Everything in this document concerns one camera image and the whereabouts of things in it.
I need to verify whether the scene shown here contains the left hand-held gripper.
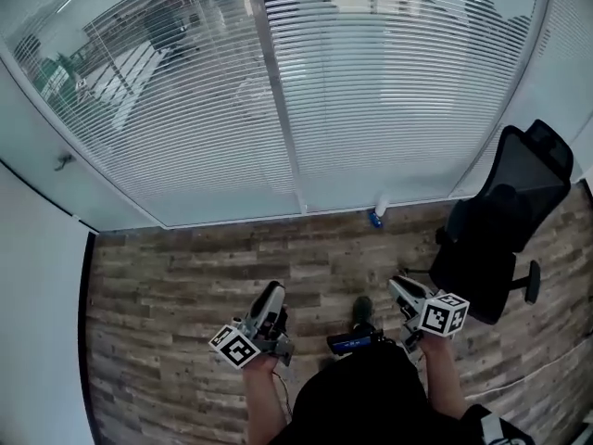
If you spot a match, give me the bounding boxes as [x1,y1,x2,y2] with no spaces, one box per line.
[208,281,296,370]

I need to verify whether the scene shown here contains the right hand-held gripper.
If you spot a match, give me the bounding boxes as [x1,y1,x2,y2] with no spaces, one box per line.
[387,275,470,354]

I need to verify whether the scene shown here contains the white slatted window blinds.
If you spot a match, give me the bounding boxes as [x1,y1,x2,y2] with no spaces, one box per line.
[541,0,593,189]
[8,0,297,203]
[259,0,543,180]

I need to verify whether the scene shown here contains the person's left forearm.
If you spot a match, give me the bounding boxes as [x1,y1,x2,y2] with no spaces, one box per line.
[240,357,288,445]

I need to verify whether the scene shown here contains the person's right forearm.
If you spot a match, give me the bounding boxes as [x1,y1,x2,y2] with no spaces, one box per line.
[419,336,467,421]

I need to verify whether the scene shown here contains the person's left hand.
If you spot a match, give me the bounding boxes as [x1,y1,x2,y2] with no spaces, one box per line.
[266,304,292,340]

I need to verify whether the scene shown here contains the person's dark left shoe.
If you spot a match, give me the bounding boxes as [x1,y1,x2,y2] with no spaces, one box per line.
[351,296,374,328]

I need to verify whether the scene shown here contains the blue chest-mounted device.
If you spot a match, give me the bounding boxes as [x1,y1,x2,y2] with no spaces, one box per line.
[326,324,384,356]

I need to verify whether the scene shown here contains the black mesh office chair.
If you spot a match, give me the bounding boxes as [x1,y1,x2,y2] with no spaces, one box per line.
[428,118,575,326]

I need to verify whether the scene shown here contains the person's black clothing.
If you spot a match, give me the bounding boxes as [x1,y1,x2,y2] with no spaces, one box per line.
[277,340,534,445]

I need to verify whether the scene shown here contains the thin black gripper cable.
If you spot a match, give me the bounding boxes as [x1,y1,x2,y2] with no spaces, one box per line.
[272,371,293,426]

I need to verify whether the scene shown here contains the grey right backpack strap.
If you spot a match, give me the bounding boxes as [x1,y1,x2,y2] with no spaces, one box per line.
[479,414,529,445]

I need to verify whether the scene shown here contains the grey window frame post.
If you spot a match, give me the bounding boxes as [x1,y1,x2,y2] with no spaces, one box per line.
[245,0,309,215]

